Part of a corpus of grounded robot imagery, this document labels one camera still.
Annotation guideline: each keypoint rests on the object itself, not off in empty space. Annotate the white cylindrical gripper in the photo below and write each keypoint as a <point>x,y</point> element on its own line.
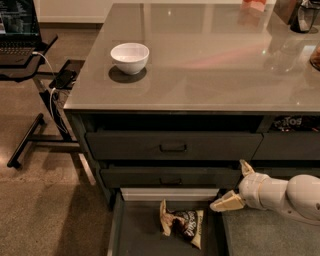
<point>249,189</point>

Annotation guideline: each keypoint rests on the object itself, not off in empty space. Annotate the brown chip bag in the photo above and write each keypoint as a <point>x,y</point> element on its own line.
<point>188,223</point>

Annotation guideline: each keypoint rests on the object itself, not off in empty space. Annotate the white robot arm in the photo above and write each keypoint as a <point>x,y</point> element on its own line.
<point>297,198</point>

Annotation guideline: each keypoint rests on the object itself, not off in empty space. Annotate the middle right dark drawer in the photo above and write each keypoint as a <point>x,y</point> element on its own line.
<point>286,173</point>

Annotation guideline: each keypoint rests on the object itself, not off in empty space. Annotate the dark drawer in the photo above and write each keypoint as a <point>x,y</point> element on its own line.
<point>172,145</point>
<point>289,146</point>
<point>129,177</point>
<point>286,173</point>

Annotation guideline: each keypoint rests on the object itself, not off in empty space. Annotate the top right dark drawer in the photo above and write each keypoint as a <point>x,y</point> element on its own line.
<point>289,146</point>

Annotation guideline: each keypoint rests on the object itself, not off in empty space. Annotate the black doritos chip bag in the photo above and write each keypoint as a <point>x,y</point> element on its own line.
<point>296,123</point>

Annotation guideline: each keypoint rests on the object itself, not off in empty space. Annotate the open bottom left drawer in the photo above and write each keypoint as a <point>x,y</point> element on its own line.
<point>137,231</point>

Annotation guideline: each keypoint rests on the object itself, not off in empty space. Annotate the middle left dark drawer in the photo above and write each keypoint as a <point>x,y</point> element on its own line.
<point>129,177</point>

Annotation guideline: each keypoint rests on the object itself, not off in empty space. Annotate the top left dark drawer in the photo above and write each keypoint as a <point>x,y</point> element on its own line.
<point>172,145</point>

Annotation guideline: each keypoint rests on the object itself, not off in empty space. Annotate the orange box on counter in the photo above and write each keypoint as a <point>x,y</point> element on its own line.
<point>258,5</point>

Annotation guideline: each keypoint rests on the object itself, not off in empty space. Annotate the glass bowl with fruit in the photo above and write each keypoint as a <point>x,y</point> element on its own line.
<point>315,58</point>

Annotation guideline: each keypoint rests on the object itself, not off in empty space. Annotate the white ceramic bowl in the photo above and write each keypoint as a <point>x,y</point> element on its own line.
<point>130,58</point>

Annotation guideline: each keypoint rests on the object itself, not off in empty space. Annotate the dark glass jar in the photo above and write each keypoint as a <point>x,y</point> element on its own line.
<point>304,15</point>

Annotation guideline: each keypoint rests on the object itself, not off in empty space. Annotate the brown object behind jar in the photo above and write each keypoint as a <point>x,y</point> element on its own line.
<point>285,9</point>

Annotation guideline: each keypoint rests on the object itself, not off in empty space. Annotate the black smartphone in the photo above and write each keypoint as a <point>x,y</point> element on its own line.
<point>63,79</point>

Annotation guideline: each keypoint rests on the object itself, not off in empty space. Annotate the open black laptop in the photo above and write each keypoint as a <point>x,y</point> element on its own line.
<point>19,32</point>

